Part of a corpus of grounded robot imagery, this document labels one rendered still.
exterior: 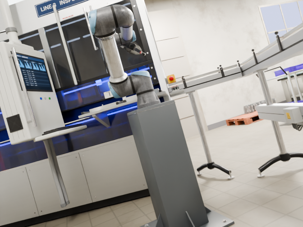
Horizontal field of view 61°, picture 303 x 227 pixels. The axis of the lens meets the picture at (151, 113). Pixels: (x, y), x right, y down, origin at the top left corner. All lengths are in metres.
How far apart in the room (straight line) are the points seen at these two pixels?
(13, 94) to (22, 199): 1.17
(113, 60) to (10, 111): 0.96
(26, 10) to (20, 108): 1.11
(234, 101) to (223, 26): 1.86
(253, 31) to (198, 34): 1.60
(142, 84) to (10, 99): 1.03
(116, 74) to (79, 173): 1.29
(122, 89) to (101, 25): 0.40
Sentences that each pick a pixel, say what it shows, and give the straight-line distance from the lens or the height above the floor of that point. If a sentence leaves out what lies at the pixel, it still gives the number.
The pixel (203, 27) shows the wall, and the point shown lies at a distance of 6.60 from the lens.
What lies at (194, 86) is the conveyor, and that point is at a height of 0.87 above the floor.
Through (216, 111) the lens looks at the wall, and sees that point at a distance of 6.26.
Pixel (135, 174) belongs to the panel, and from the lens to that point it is 2.44.
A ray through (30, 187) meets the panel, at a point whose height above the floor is 0.38.
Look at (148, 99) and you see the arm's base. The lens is 1.57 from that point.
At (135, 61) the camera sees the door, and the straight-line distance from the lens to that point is 2.40.
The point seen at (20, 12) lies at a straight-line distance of 2.89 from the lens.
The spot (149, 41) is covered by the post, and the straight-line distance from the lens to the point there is 2.41.
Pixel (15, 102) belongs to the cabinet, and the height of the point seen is 1.10.
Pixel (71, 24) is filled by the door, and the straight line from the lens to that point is 2.64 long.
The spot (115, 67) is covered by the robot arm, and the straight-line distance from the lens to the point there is 1.53.
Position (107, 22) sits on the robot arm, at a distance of 1.43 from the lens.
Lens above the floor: 0.75
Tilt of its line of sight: level
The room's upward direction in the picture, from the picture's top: 16 degrees counter-clockwise
